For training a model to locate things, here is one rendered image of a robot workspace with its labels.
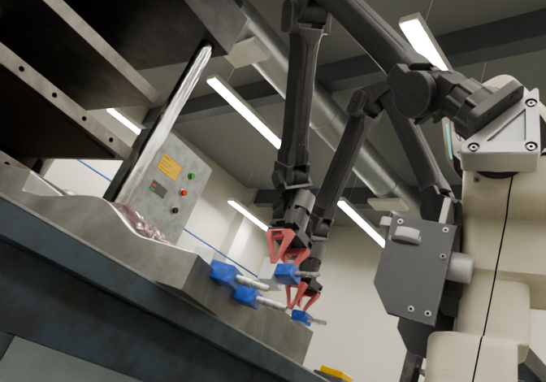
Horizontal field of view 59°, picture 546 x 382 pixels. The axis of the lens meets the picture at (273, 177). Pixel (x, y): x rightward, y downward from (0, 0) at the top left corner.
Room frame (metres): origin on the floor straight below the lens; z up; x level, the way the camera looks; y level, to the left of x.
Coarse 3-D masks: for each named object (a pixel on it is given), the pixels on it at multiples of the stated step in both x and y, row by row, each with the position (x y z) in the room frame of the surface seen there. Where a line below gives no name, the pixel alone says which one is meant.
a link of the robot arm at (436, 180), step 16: (384, 80) 1.03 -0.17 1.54; (368, 96) 1.07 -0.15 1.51; (384, 96) 1.04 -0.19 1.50; (368, 112) 1.12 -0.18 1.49; (400, 128) 1.03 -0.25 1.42; (416, 128) 1.01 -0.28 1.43; (416, 144) 1.01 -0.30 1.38; (416, 160) 1.02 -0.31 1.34; (432, 160) 1.00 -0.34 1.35; (416, 176) 1.02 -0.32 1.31; (432, 176) 0.99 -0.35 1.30; (432, 192) 0.97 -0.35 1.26; (448, 192) 1.01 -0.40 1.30; (432, 208) 0.98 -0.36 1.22
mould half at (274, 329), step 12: (252, 312) 0.98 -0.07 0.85; (264, 312) 1.00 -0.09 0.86; (276, 312) 1.03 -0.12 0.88; (252, 324) 0.99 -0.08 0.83; (264, 324) 1.01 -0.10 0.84; (276, 324) 1.04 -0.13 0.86; (288, 324) 1.07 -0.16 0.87; (264, 336) 1.02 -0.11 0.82; (276, 336) 1.05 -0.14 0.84; (288, 336) 1.09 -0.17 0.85; (300, 336) 1.12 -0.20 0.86; (276, 348) 1.06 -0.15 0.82; (288, 348) 1.10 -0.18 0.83; (300, 348) 1.13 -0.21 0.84; (300, 360) 1.14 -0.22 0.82
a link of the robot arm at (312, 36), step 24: (288, 0) 0.79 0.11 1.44; (288, 24) 0.81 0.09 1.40; (312, 24) 0.86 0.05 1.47; (312, 48) 0.85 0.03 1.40; (288, 72) 0.91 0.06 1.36; (312, 72) 0.89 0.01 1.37; (288, 96) 0.94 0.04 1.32; (312, 96) 0.92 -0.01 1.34; (288, 120) 0.97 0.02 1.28; (288, 144) 0.99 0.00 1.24; (288, 168) 1.01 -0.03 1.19
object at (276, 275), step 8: (264, 264) 1.02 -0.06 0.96; (272, 264) 1.01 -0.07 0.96; (280, 264) 1.00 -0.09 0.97; (288, 264) 0.99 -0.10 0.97; (264, 272) 1.01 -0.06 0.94; (272, 272) 1.00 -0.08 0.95; (280, 272) 0.99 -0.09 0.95; (288, 272) 0.98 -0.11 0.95; (296, 272) 0.99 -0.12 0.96; (304, 272) 0.97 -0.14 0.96; (312, 272) 0.96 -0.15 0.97; (264, 280) 1.02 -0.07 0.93; (272, 280) 1.00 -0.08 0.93; (280, 280) 1.02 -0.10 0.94; (288, 280) 1.00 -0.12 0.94; (296, 280) 0.99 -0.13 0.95; (272, 288) 1.03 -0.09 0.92; (280, 288) 1.03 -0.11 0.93
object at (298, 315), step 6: (294, 306) 1.30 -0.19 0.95; (288, 312) 1.30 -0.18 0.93; (294, 312) 1.30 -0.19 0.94; (300, 312) 1.29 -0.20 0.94; (306, 312) 1.28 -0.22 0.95; (294, 318) 1.29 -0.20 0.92; (300, 318) 1.28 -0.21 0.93; (306, 318) 1.28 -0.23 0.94; (312, 318) 1.28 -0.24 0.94; (306, 324) 1.29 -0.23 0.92; (324, 324) 1.25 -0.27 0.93
